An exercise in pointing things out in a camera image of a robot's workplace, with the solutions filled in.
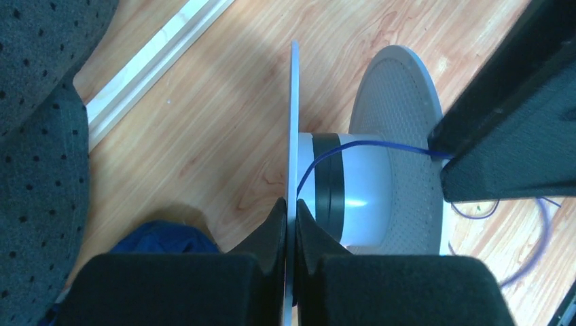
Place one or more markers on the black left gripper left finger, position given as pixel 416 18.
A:
pixel 244 286

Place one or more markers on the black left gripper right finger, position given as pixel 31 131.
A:
pixel 335 287

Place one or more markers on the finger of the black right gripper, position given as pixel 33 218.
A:
pixel 530 154
pixel 540 42

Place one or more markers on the grey plastic cable spool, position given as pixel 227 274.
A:
pixel 375 188

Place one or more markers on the dark grey dotted cloth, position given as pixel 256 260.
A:
pixel 44 148

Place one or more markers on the wooden clothes rack frame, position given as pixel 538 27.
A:
pixel 148 65

